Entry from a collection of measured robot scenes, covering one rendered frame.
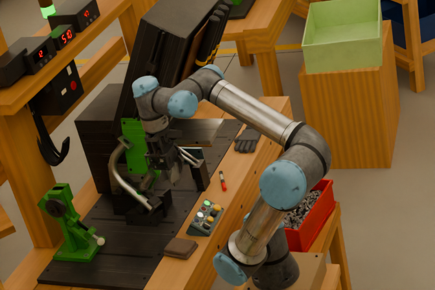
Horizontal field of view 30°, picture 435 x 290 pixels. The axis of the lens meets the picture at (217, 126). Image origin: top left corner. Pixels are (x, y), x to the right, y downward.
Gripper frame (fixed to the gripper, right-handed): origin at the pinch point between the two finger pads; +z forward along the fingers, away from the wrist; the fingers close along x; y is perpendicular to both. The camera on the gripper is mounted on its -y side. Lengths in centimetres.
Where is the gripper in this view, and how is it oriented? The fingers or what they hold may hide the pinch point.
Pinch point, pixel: (175, 180)
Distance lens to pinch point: 245.3
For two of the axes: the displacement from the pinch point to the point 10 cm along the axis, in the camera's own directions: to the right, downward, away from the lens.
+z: 2.0, 8.6, 4.7
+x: 9.2, 0.0, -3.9
